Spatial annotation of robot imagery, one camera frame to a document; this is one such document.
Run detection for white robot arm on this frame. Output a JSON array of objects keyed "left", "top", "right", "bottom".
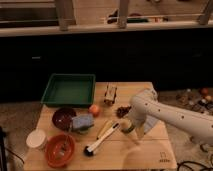
[{"left": 127, "top": 88, "right": 213, "bottom": 146}]

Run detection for dark red bowl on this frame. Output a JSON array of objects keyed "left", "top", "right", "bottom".
[{"left": 52, "top": 107, "right": 76, "bottom": 131}]

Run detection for green plastic tray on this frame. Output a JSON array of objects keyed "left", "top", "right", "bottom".
[{"left": 41, "top": 73, "right": 96, "bottom": 108}]

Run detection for metal spoon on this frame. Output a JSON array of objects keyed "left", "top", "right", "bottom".
[{"left": 59, "top": 123, "right": 72, "bottom": 157}]

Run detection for black cable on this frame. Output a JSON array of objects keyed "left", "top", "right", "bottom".
[{"left": 176, "top": 160, "right": 213, "bottom": 171}]

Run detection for green chili pepper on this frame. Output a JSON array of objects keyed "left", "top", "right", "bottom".
[{"left": 121, "top": 120, "right": 135, "bottom": 134}]

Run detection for spice bottles on floor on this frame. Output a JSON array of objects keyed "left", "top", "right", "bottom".
[{"left": 176, "top": 88, "right": 213, "bottom": 116}]

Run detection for red apple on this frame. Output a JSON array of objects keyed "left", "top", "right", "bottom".
[{"left": 89, "top": 104, "right": 100, "bottom": 117}]

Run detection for orange plastic bowl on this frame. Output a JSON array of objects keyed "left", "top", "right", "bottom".
[{"left": 45, "top": 134, "right": 75, "bottom": 168}]

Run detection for blue sponge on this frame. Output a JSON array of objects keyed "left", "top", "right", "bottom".
[{"left": 72, "top": 114, "right": 94, "bottom": 130}]

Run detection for bunch of red grapes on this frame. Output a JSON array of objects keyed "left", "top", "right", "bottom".
[{"left": 116, "top": 106, "right": 131, "bottom": 118}]

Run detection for white round container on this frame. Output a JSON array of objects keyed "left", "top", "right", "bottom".
[{"left": 26, "top": 129, "right": 47, "bottom": 149}]

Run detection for grey folded cloth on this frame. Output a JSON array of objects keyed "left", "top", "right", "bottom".
[{"left": 144, "top": 115, "right": 158, "bottom": 134}]

